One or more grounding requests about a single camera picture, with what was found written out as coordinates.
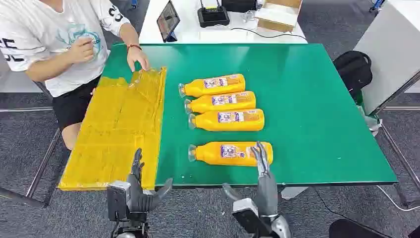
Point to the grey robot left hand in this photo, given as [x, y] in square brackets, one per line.
[139, 200]

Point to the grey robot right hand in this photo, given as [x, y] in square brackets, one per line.
[267, 193]

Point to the orange drink bottle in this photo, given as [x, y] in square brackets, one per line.
[213, 86]
[229, 122]
[226, 103]
[210, 154]

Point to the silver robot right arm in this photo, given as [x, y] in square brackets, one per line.
[280, 228]

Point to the white table foot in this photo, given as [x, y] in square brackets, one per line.
[292, 192]

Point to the yellow plastic sheet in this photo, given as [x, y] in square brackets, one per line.
[115, 138]

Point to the green table mat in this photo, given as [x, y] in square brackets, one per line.
[295, 115]

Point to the black robot foot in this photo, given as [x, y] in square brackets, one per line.
[351, 230]

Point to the white plastic bag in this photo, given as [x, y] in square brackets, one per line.
[370, 123]

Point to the dark metal table leg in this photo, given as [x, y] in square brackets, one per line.
[400, 161]

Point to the person's left hand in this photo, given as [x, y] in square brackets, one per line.
[137, 58]

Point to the person's hand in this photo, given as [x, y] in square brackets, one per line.
[82, 49]
[137, 58]

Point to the black backpack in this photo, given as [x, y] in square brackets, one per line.
[352, 70]

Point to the person's right hand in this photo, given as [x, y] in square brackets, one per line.
[82, 49]

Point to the white table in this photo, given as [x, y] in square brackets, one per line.
[190, 31]

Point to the open cardboard box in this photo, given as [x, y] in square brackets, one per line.
[279, 16]

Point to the black tablet on stand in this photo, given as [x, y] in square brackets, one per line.
[168, 21]

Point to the grey cabinet panel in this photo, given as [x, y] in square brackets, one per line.
[387, 56]

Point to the black router with antennas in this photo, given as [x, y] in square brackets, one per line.
[213, 16]

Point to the black case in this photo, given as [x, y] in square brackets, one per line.
[239, 5]

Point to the person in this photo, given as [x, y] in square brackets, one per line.
[39, 29]

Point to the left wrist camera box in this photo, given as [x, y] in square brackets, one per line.
[118, 200]

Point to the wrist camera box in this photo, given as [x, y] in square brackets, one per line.
[249, 215]
[118, 200]

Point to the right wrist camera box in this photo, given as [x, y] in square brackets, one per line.
[249, 215]

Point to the metal frame of seat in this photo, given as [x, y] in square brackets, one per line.
[39, 170]

